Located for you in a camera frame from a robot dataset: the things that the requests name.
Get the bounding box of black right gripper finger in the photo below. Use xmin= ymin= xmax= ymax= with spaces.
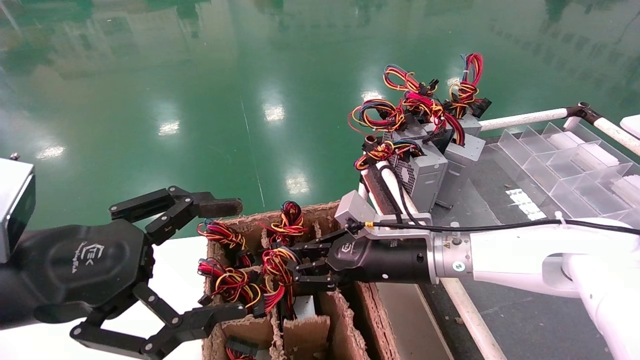
xmin=286 ymin=234 xmax=352 ymax=263
xmin=292 ymin=260 xmax=343 ymax=296

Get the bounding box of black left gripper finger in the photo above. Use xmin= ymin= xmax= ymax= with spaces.
xmin=69 ymin=280 xmax=248 ymax=360
xmin=109 ymin=185 xmax=244 ymax=247

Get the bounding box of white frame leg pipe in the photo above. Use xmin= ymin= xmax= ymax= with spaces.
xmin=355 ymin=180 xmax=370 ymax=218

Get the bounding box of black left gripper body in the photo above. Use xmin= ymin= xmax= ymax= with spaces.
xmin=0 ymin=219 xmax=155 ymax=330

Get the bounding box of red yellow wire bundle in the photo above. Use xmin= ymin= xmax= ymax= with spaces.
xmin=383 ymin=65 xmax=441 ymax=98

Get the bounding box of grey power supply mesh fan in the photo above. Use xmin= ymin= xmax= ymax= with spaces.
xmin=354 ymin=140 xmax=448 ymax=213

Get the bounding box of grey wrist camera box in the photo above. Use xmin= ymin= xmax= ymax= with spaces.
xmin=334 ymin=190 xmax=377 ymax=228
xmin=0 ymin=159 xmax=37 ymax=265

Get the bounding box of white box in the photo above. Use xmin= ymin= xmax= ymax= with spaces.
xmin=620 ymin=114 xmax=640 ymax=140

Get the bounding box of brown cardboard divider box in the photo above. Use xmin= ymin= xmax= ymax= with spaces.
xmin=201 ymin=200 xmax=401 ymax=360

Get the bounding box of black pipe corner joint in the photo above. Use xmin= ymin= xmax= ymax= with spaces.
xmin=565 ymin=102 xmax=603 ymax=126

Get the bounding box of white block in tray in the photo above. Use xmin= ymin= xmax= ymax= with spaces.
xmin=550 ymin=131 xmax=583 ymax=151
xmin=612 ymin=175 xmax=640 ymax=208
xmin=575 ymin=142 xmax=621 ymax=168

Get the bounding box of grey power supply with wires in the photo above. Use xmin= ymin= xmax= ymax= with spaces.
xmin=197 ymin=257 xmax=266 ymax=318
xmin=260 ymin=201 xmax=308 ymax=248
xmin=348 ymin=98 xmax=426 ymax=146
xmin=402 ymin=92 xmax=487 ymax=208
xmin=260 ymin=246 xmax=321 ymax=321
xmin=196 ymin=220 xmax=256 ymax=268
xmin=447 ymin=52 xmax=493 ymax=138

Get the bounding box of long white frame pipe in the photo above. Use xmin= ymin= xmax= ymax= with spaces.
xmin=374 ymin=160 xmax=507 ymax=360

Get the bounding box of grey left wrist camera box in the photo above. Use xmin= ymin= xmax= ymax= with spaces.
xmin=0 ymin=159 xmax=37 ymax=265

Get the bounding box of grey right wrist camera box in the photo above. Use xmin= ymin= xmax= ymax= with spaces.
xmin=334 ymin=190 xmax=377 ymax=228

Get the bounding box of clear acrylic divider tray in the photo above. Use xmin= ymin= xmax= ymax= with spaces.
xmin=487 ymin=121 xmax=640 ymax=231

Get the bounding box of black connector with wires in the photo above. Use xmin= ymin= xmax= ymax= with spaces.
xmin=225 ymin=336 xmax=261 ymax=360

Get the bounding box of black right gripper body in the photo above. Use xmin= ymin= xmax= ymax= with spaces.
xmin=327 ymin=234 xmax=435 ymax=284

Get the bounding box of white paper label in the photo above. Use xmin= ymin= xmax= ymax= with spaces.
xmin=505 ymin=187 xmax=548 ymax=222

